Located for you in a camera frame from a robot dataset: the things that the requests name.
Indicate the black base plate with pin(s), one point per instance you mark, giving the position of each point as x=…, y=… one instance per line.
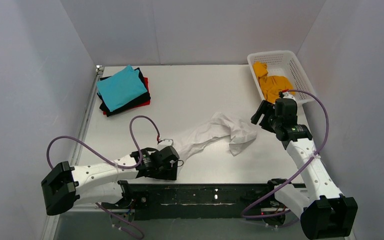
x=194, y=201

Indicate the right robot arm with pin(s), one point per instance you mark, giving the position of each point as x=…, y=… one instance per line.
x=324, y=212

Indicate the folded black t-shirt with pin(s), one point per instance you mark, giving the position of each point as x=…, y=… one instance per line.
x=135, y=99

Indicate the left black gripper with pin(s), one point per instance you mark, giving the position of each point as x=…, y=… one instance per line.
x=173, y=166

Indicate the yellow t-shirt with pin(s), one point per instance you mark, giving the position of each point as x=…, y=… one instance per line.
x=270, y=85

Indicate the white plastic basket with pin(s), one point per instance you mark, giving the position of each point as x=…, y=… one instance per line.
x=281, y=63

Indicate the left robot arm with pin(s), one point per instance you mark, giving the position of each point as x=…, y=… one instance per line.
x=66, y=186

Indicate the folded cyan t-shirt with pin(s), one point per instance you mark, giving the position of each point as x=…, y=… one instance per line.
x=121, y=87

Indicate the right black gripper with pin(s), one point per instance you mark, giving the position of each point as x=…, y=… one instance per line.
x=264, y=114

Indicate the white t-shirt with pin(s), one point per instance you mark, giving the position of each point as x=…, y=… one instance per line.
x=219, y=126

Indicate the folded red t-shirt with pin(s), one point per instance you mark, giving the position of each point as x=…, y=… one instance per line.
x=142, y=100

